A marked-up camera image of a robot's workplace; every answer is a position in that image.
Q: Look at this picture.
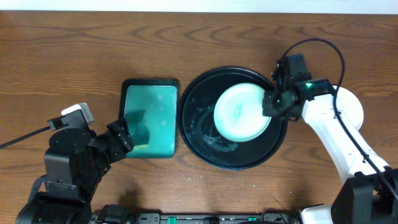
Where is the black rectangular soapy water tray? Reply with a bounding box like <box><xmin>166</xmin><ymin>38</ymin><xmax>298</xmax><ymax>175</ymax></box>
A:
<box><xmin>119</xmin><ymin>78</ymin><xmax>178</xmax><ymax>159</ymax></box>

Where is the green yellow scrub sponge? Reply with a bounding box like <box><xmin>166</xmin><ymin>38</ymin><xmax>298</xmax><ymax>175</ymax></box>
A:
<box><xmin>124</xmin><ymin>110</ymin><xmax>150</xmax><ymax>149</ymax></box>

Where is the round black serving tray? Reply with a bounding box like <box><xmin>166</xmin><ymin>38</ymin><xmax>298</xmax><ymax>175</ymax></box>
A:
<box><xmin>177</xmin><ymin>67</ymin><xmax>288</xmax><ymax>170</ymax></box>

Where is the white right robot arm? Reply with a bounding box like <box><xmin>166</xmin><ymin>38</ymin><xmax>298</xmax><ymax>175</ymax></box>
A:
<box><xmin>263</xmin><ymin>59</ymin><xmax>397</xmax><ymax>223</ymax></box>

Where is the white pink plate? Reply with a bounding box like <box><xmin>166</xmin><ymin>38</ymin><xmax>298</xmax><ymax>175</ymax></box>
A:
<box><xmin>336</xmin><ymin>87</ymin><xmax>364</xmax><ymax>130</ymax></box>

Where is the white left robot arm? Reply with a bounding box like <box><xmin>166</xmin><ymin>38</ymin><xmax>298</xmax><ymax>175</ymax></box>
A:
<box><xmin>16</xmin><ymin>114</ymin><xmax>134</xmax><ymax>223</ymax></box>

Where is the mint green plate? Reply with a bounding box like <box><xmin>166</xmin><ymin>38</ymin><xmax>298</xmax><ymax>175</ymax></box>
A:
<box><xmin>213</xmin><ymin>83</ymin><xmax>271</xmax><ymax>142</ymax></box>

